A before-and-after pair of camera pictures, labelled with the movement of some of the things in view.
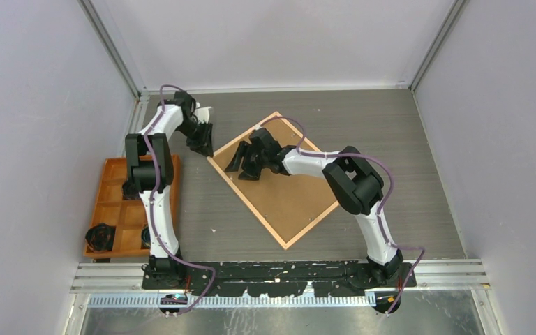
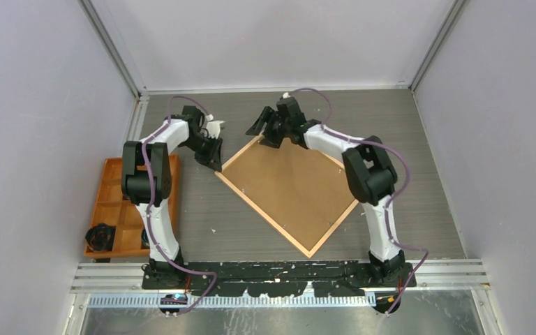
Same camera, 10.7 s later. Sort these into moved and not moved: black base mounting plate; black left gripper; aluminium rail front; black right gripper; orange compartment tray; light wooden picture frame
Moved: light wooden picture frame; black left gripper; black right gripper
Not moved: orange compartment tray; aluminium rail front; black base mounting plate
